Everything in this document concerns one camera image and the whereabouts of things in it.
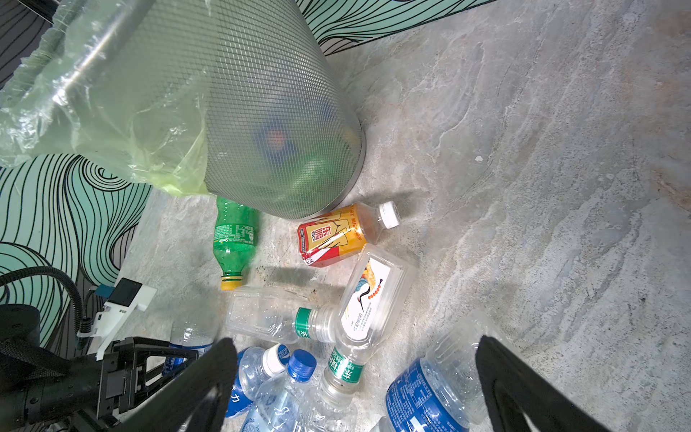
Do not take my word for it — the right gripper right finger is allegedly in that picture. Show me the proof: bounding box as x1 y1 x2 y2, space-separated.
475 336 606 431

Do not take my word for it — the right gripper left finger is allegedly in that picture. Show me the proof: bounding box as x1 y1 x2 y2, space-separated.
114 338 238 431

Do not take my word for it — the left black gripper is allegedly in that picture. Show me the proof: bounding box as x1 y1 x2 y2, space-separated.
1 338 197 431

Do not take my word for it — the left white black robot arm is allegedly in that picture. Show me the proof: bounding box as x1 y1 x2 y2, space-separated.
1 266 203 431

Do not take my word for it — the grey mesh waste bin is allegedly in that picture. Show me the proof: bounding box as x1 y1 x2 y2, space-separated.
205 1 366 220

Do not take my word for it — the green plastic bin liner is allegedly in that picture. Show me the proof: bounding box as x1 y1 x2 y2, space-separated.
1 1 220 196

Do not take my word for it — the clear bottle blue label white cap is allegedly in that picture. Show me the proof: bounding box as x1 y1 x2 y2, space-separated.
225 344 291 419

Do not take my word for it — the clear bottle blue label front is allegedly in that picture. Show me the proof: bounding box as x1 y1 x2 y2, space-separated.
372 311 498 432

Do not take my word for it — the clear blue tinted bottle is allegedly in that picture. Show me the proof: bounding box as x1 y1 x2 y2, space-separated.
241 349 317 432

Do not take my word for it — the clear bottle green cap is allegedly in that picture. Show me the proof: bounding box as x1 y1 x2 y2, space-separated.
224 286 337 345

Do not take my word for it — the green bottle yellow cap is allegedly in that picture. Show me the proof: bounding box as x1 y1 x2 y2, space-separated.
212 196 260 291

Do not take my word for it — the clear bottle white picture label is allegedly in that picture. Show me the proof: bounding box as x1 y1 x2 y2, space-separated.
321 245 417 403

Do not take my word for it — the red yellow tea bottle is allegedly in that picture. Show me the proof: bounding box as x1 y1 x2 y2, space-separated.
297 201 401 267

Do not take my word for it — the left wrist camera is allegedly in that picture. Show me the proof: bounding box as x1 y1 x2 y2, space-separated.
77 278 157 361

